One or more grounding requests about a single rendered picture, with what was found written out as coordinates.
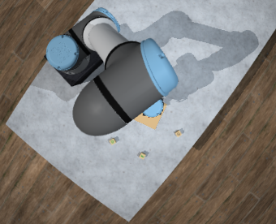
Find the beige block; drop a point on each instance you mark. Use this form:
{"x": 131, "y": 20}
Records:
{"x": 178, "y": 133}
{"x": 142, "y": 155}
{"x": 113, "y": 141}

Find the tan flat mat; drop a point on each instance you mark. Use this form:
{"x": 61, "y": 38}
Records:
{"x": 148, "y": 121}

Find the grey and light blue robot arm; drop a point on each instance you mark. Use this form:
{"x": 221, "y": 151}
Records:
{"x": 137, "y": 77}

